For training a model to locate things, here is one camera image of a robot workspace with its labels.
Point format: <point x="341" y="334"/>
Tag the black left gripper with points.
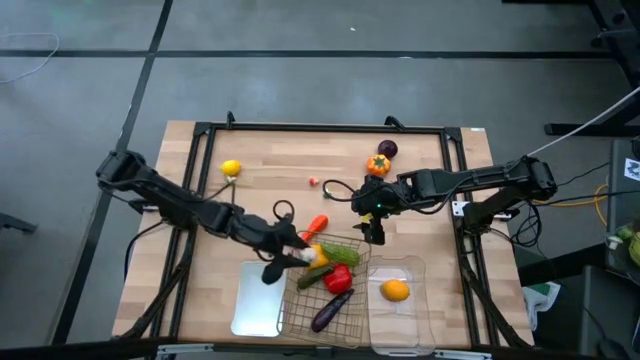
<point x="275" y="235"/>

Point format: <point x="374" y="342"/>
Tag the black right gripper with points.
<point x="372" y="222"/>

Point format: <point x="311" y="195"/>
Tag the smooth dark green cucumber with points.
<point x="314" y="276"/>

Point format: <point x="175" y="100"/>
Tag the yellow bell pepper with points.
<point x="321" y="260"/>

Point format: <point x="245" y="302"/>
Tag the orange carrot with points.
<point x="315" y="227"/>

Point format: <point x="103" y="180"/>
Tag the red bell pepper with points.
<point x="338" y="278"/>

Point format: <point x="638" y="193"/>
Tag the orange round fruit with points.
<point x="395" y="290"/>

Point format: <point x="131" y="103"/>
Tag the dark purple eggplant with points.
<point x="332" y="311"/>

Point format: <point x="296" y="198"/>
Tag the small red white radish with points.
<point x="313" y="181"/>

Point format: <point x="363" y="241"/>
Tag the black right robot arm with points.
<point x="475" y="177"/>

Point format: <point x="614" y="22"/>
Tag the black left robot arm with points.
<point x="165" y="197"/>

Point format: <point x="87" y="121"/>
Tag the white plastic bin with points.
<point x="257" y="305"/>

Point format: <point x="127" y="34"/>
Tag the orange persimmon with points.
<point x="378" y="165"/>

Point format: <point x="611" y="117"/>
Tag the dark purple round fruit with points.
<point x="387" y="148"/>

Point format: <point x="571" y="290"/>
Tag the clear plastic bin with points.
<point x="400" y="325"/>

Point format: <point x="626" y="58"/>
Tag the yellow lemon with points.
<point x="231" y="167"/>

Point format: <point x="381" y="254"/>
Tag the green white bag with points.
<point x="542" y="295"/>

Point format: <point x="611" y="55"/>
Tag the gray cabinet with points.
<point x="620" y="210"/>

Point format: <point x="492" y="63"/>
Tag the green toy vegetable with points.
<point x="635" y="247"/>

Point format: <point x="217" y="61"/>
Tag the dark furniture leg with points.
<point x="15" y="222"/>

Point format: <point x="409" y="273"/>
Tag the black metal table frame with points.
<point x="325" y="126"/>

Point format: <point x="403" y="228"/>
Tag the silver metal bracket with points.
<point x="460" y="355"/>
<point x="185" y="350"/>

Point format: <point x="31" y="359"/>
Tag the black furniture frame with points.
<point x="615" y="30"/>

